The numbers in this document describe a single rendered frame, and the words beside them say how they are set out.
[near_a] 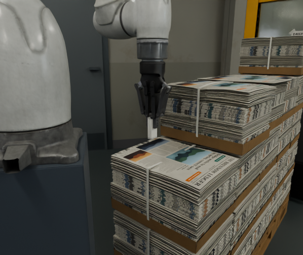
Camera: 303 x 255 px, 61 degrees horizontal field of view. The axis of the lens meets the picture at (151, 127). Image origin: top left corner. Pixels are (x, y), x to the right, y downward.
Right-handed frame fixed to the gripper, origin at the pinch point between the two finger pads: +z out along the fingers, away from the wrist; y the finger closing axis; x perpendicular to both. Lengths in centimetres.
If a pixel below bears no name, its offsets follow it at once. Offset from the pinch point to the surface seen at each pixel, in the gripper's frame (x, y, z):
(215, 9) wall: -257, 111, -77
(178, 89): -27.3, 9.1, -8.4
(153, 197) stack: 1.6, -1.9, 23.1
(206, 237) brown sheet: -4.5, -18.7, 33.5
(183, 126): -26.6, 5.4, 6.3
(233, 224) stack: -27, -19, 42
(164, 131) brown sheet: -26.9, 15.4, 10.4
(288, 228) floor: -121, -24, 96
